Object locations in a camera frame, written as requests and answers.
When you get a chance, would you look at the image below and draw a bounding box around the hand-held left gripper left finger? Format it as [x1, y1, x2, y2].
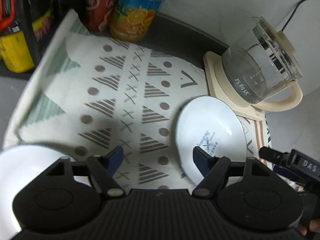
[46, 146, 125, 198]

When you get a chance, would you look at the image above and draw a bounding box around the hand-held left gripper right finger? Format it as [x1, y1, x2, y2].
[192, 146, 273, 198]

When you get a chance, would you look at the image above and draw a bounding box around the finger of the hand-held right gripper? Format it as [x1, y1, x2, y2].
[259, 146, 292, 167]

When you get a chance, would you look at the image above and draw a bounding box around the white plate with blue print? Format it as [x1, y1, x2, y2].
[174, 95, 248, 185]

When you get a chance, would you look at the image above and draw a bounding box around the patterned fringed table mat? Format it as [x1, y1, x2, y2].
[2, 9, 273, 190]

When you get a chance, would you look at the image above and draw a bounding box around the cream kettle base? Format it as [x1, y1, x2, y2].
[203, 51, 265, 122]

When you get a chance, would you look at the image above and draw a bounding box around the red drink can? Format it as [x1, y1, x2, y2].
[84, 0, 118, 32]

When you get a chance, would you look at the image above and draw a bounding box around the orange juice bottle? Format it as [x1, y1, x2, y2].
[109, 0, 178, 42]

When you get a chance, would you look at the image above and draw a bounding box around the black metal kitchen rack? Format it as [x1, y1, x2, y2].
[15, 0, 64, 67]

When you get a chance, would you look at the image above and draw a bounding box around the glass kettle with cream handle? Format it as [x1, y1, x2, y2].
[221, 16, 304, 111]

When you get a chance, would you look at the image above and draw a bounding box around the black power cable with plug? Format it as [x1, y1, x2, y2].
[280, 0, 320, 32]

